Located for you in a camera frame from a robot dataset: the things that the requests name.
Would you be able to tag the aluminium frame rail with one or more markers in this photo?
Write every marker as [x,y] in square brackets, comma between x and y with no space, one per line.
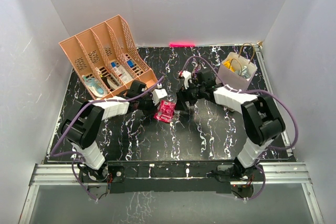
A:
[274,173]

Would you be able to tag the red snack packet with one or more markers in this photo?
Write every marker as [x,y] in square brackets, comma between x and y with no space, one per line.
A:
[165,111]

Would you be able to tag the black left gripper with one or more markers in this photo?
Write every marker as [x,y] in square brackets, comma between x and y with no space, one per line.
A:
[153,108]

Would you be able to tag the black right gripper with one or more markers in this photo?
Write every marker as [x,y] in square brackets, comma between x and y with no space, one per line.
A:
[181,97]

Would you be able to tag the yellow snack bar packet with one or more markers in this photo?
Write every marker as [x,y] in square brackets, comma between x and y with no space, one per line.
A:
[228,65]

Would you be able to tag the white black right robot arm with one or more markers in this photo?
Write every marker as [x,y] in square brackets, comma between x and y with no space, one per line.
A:
[262,120]

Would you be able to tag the white printed paper packet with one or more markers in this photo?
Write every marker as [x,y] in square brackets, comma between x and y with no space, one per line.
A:
[121,72]

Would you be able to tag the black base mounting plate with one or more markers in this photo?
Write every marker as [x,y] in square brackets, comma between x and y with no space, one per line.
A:
[177,176]

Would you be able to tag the peach plastic desk organizer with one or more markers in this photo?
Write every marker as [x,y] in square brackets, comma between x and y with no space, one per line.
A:
[91,52]

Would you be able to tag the blue eraser block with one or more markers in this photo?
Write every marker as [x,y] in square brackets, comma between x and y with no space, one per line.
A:
[130,63]

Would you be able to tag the light blue Himalaya snack packet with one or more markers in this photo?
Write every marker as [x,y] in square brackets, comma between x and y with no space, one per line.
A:
[244,72]

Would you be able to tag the pink red marker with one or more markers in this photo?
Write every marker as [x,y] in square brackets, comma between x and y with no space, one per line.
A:
[183,44]

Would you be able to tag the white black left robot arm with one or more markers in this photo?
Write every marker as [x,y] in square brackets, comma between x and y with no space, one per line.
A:
[82,125]

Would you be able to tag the blue correction tape blister pack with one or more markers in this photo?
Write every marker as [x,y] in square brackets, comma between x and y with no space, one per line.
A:
[94,86]

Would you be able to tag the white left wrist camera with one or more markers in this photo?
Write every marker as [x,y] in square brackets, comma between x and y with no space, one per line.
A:
[158,94]

